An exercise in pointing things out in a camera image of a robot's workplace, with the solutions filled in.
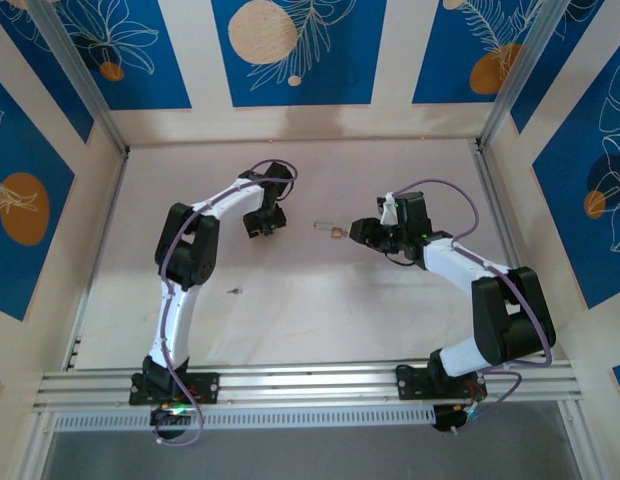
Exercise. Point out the brass padlock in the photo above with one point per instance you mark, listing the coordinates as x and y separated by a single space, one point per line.
336 232

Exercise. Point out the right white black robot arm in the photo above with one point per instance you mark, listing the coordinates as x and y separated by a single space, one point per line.
510 325

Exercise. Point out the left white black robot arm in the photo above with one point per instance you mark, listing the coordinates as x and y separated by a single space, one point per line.
177 325

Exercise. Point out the black base connector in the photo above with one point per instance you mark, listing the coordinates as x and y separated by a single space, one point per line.
165 417
447 420

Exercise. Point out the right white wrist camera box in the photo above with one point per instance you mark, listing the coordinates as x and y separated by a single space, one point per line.
388 212

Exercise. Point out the aluminium side rail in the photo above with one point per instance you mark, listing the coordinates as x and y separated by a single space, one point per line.
490 175
111 200

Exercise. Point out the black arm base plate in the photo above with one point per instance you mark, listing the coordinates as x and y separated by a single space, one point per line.
410 382
210 385

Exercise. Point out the aluminium rail beam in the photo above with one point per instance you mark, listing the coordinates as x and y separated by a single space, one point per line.
310 385

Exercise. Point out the aluminium corner post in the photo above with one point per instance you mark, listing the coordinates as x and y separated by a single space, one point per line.
525 60
75 60

